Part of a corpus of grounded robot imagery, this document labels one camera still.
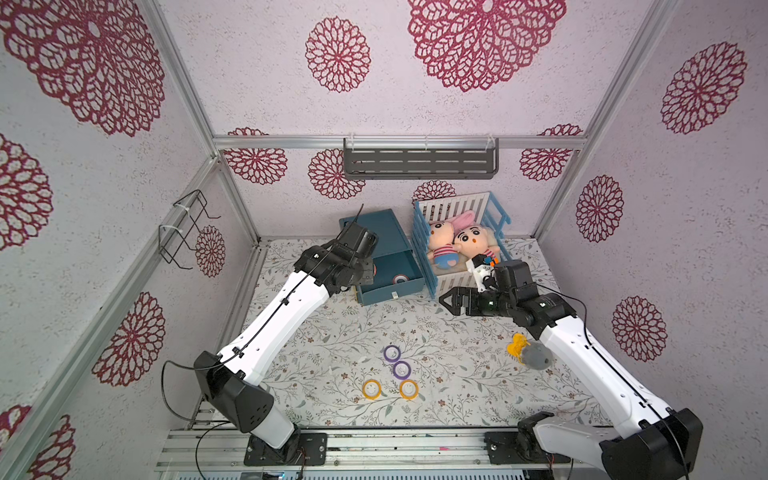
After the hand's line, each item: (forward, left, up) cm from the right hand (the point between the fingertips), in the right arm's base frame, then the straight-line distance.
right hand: (459, 302), depth 77 cm
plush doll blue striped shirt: (+32, +1, -7) cm, 33 cm away
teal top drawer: (+16, +19, -4) cm, 25 cm away
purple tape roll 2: (-10, +14, -21) cm, 27 cm away
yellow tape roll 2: (-16, +13, -20) cm, 29 cm away
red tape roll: (+12, +16, -5) cm, 20 cm away
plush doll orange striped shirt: (+28, -9, -6) cm, 31 cm away
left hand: (+5, +26, +7) cm, 27 cm away
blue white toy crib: (+46, -18, -9) cm, 50 cm away
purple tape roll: (-6, +17, -20) cm, 27 cm away
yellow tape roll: (-17, +21, -20) cm, 34 cm away
